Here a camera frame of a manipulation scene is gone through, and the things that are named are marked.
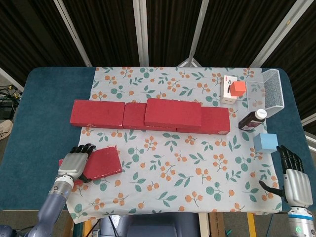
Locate orange foam cube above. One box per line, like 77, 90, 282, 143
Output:
229, 80, 247, 97

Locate dark brown bottle white cap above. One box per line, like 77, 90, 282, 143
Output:
238, 109, 268, 131

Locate brown cardboard piece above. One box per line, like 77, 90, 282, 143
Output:
208, 212, 224, 237

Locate light blue foam cube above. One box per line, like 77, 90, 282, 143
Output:
253, 133, 279, 153

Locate teal table cover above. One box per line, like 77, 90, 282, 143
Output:
0, 66, 316, 215

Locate small white cardboard box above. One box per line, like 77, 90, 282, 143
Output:
220, 75, 238, 105

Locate clear plastic box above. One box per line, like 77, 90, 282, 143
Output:
245, 80, 267, 111

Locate dark partition screen white frame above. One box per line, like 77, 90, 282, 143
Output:
0, 0, 316, 82

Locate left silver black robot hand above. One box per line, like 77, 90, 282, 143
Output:
57, 143, 96, 183

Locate beige shoe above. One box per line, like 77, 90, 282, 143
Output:
0, 119, 13, 141

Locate tangled cables on floor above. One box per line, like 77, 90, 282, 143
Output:
0, 83, 23, 112

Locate red brick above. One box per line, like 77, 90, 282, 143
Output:
58, 145, 123, 186
122, 102, 177, 132
69, 99, 125, 128
176, 107, 231, 135
144, 98, 202, 128

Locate floral fruit print tablecloth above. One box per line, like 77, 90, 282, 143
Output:
65, 66, 283, 224

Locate white wire mesh basket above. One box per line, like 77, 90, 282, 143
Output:
261, 69, 285, 118

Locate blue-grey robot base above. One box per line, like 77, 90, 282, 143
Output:
100, 213, 200, 237

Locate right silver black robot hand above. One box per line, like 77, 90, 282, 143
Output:
258, 145, 312, 208

